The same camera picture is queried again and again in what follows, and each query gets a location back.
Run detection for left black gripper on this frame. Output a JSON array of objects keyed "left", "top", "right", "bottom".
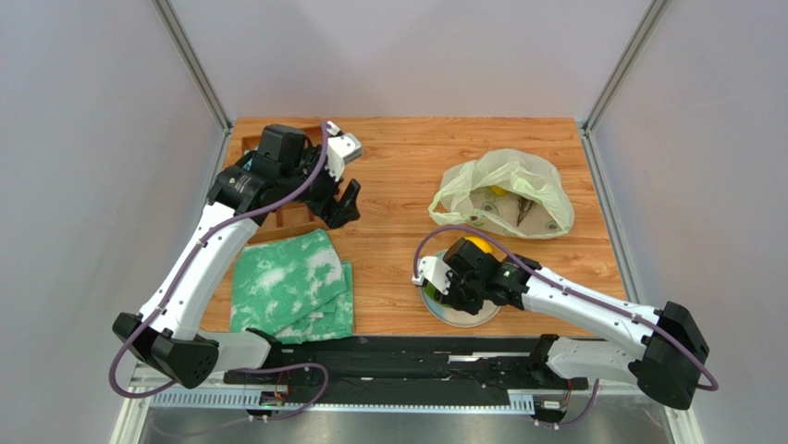
[{"left": 280, "top": 145, "right": 361, "bottom": 229}]

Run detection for yellow fake lemon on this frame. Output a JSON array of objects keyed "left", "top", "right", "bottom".
[{"left": 464, "top": 236, "right": 493, "bottom": 254}]

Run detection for yellow green fake starfruit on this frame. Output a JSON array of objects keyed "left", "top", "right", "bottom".
[{"left": 489, "top": 185, "right": 509, "bottom": 197}]

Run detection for avocado print plastic bag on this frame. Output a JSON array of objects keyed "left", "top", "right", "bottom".
[{"left": 427, "top": 148, "right": 575, "bottom": 240}]

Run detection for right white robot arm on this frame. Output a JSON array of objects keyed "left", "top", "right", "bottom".
[{"left": 412, "top": 237, "right": 717, "bottom": 410}]

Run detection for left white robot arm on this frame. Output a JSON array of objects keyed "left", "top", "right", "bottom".
[{"left": 109, "top": 121, "right": 363, "bottom": 397}]

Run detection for fake brown grapes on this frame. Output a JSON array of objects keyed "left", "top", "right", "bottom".
[{"left": 516, "top": 196, "right": 536, "bottom": 226}]

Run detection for blue cream ceramic plate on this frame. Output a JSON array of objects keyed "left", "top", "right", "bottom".
[{"left": 417, "top": 250, "right": 500, "bottom": 328}]

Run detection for wooden compartment tray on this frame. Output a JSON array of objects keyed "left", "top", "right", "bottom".
[{"left": 241, "top": 126, "right": 333, "bottom": 244}]

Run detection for green white tie-dye cloth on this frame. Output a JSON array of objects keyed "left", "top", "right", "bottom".
[{"left": 230, "top": 229, "right": 354, "bottom": 345}]

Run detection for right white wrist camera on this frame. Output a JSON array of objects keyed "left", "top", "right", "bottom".
[{"left": 412, "top": 256, "right": 451, "bottom": 301}]

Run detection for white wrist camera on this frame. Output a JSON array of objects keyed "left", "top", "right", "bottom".
[
  {"left": 412, "top": 256, "right": 451, "bottom": 301},
  {"left": 326, "top": 120, "right": 363, "bottom": 182}
]

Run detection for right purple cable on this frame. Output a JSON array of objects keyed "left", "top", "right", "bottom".
[{"left": 412, "top": 224, "right": 720, "bottom": 430}]

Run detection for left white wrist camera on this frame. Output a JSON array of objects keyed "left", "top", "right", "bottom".
[{"left": 326, "top": 120, "right": 363, "bottom": 182}]

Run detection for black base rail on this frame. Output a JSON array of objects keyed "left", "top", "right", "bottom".
[{"left": 223, "top": 336, "right": 593, "bottom": 407}]

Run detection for aluminium frame post left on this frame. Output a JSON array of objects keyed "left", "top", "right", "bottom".
[{"left": 152, "top": 0, "right": 232, "bottom": 135}]

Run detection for aluminium frame post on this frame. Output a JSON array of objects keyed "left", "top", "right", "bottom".
[
  {"left": 152, "top": 0, "right": 232, "bottom": 135},
  {"left": 582, "top": 0, "right": 671, "bottom": 134}
]

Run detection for aluminium frame post right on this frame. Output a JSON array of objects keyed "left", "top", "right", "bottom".
[{"left": 582, "top": 0, "right": 671, "bottom": 134}]

